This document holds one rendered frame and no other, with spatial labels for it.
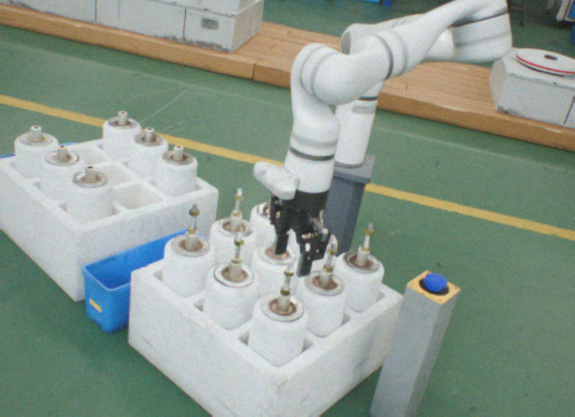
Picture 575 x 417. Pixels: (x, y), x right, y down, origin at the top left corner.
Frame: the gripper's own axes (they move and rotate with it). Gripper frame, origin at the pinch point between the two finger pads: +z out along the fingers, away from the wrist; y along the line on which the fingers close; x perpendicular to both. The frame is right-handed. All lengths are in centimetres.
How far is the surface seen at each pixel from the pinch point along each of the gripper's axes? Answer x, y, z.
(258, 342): 4.6, -1.1, 15.7
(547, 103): -197, 88, 19
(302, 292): -6.6, 3.3, 11.2
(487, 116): -175, 100, 28
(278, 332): 3.0, -3.8, 11.9
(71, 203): 20, 52, 15
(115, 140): 1, 78, 13
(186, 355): 11.2, 11.3, 26.5
